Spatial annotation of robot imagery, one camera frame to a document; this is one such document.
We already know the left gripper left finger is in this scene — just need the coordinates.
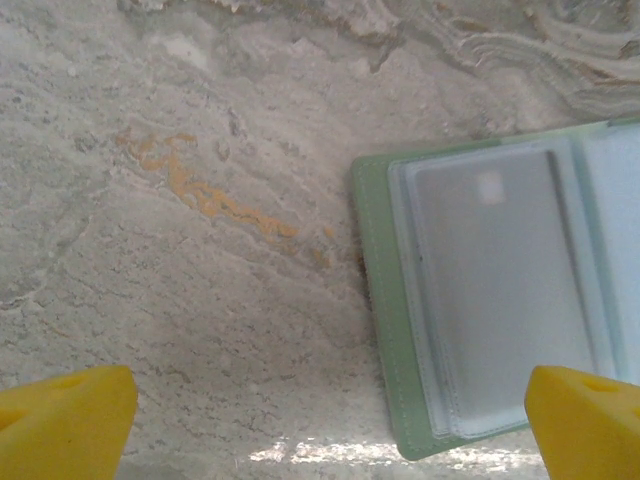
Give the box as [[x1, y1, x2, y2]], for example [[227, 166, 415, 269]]
[[0, 364, 139, 480]]

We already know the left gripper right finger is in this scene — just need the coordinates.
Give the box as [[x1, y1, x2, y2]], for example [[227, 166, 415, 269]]
[[524, 364, 640, 480]]

